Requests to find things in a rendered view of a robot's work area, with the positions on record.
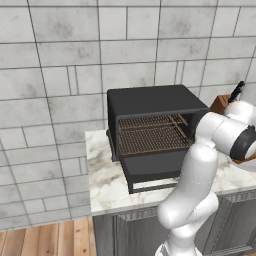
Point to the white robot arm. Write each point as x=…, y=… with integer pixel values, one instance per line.
x=196, y=186

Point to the black toaster oven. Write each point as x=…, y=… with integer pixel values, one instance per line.
x=150, y=103

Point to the black toaster oven door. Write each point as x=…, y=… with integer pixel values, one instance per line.
x=150, y=166

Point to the grey base cabinet run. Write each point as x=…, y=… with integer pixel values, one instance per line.
x=133, y=233

